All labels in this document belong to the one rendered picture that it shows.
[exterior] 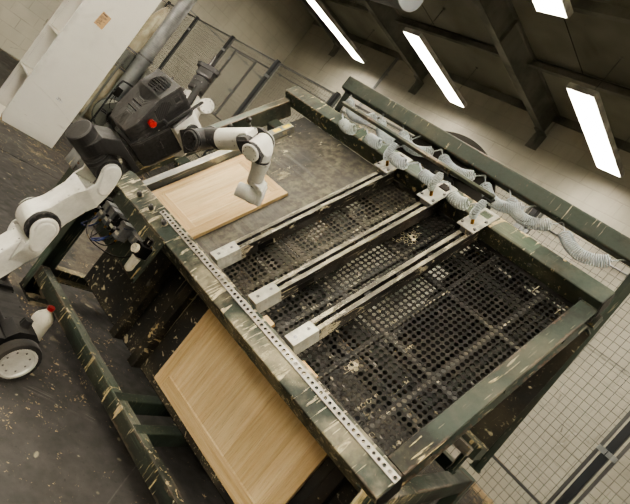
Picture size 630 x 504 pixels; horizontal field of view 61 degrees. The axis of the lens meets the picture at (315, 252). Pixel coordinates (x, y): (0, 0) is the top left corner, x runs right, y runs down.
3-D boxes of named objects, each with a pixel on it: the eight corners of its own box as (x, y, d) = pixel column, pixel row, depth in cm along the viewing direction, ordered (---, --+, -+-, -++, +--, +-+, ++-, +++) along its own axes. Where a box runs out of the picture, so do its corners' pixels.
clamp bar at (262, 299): (246, 303, 227) (241, 264, 210) (439, 195, 279) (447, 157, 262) (259, 318, 222) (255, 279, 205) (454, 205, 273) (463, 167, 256)
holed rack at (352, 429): (159, 212, 261) (158, 211, 261) (164, 210, 262) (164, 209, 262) (394, 484, 169) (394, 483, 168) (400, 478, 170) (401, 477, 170)
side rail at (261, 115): (126, 173, 302) (121, 157, 294) (285, 112, 349) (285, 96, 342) (131, 178, 298) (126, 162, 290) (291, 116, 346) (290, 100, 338)
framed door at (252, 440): (156, 378, 260) (153, 377, 258) (226, 291, 255) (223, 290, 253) (259, 536, 210) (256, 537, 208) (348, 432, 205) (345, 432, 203)
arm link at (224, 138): (270, 121, 211) (227, 122, 223) (252, 134, 202) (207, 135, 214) (277, 148, 217) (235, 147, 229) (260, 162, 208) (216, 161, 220)
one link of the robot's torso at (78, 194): (17, 232, 212) (110, 157, 218) (4, 209, 221) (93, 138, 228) (44, 252, 224) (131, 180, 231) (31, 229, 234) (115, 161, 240)
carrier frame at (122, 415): (18, 283, 298) (107, 166, 291) (186, 328, 412) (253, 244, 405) (221, 680, 176) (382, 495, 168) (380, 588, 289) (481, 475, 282)
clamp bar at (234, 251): (209, 261, 245) (202, 221, 228) (397, 167, 296) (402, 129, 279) (220, 273, 239) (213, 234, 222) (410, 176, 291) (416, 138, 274)
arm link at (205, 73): (200, 66, 278) (188, 85, 276) (197, 57, 268) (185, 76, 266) (221, 77, 277) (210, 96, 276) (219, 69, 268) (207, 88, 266)
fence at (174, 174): (143, 187, 283) (141, 181, 281) (289, 128, 325) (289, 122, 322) (147, 191, 281) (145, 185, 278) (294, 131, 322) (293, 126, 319)
